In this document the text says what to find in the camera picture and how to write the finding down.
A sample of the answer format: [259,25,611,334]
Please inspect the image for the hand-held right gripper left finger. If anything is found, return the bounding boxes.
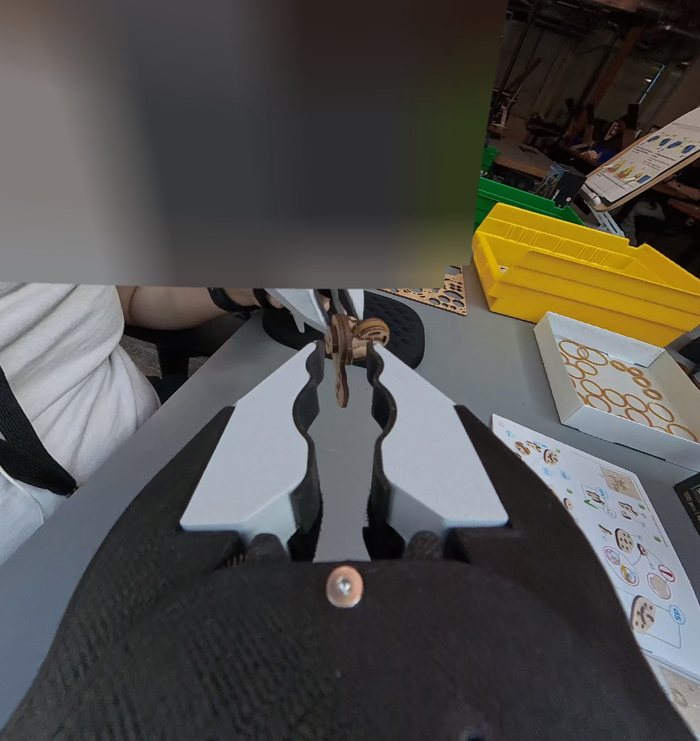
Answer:
[179,340,328,561]

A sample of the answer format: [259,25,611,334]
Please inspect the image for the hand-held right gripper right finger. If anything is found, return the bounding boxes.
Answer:
[364,342,510,561]

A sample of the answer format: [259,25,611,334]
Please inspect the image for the wooden model assembly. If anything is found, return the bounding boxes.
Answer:
[326,314,391,409]

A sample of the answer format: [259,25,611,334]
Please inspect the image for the person's left forearm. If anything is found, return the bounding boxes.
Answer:
[117,286,223,331]

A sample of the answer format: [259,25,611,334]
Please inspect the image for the perforated wooden parts sheet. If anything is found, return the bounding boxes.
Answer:
[379,266,469,316]

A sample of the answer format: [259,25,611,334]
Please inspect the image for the black wristband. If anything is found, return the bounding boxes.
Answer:
[207,288,258,320]

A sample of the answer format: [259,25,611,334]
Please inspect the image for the black mesh wrist rest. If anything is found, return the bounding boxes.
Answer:
[263,289,426,368]

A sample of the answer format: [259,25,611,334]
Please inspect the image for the folded assembly booklet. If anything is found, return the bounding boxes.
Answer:
[492,414,700,741]

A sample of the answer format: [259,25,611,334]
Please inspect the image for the white cardboard box tray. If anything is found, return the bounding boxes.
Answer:
[533,311,700,472]

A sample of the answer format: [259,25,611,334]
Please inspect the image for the large green plastic bin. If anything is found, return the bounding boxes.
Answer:
[476,176,585,235]

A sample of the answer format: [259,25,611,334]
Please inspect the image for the wooden sheet with rings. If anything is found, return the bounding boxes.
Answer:
[558,338,700,443]

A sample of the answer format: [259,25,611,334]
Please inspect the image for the yellow plastic bin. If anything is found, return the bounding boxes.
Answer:
[472,232,700,348]
[476,203,700,316]

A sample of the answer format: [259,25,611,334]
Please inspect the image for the person's white t-shirt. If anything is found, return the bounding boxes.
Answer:
[0,283,161,585]

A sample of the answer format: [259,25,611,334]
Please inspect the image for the small black box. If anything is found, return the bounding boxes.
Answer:
[538,162,585,209]

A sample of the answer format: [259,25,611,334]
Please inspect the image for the wooden document stand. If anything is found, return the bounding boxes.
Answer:
[584,145,700,212]

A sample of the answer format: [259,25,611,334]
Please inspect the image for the printed instruction sheet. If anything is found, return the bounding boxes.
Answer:
[582,98,700,200]

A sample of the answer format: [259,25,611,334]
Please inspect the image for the black shoulder strap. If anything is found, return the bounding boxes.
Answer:
[0,329,79,499]

